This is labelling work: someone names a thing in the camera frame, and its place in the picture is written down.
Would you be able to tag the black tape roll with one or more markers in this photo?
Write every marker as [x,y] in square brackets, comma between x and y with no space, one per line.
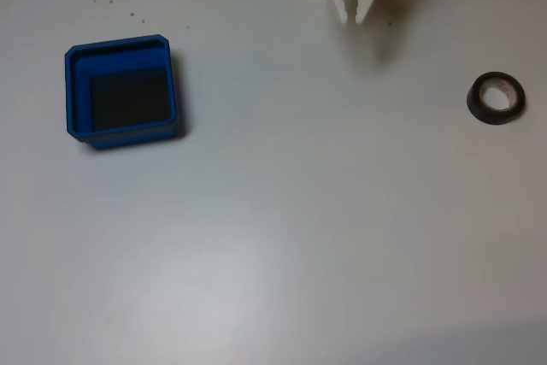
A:
[475,107]

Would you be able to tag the blue plastic box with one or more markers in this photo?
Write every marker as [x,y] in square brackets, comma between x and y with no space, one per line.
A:
[128,137]

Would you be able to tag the black square liner pad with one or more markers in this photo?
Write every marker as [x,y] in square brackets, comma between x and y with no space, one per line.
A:
[128,100]

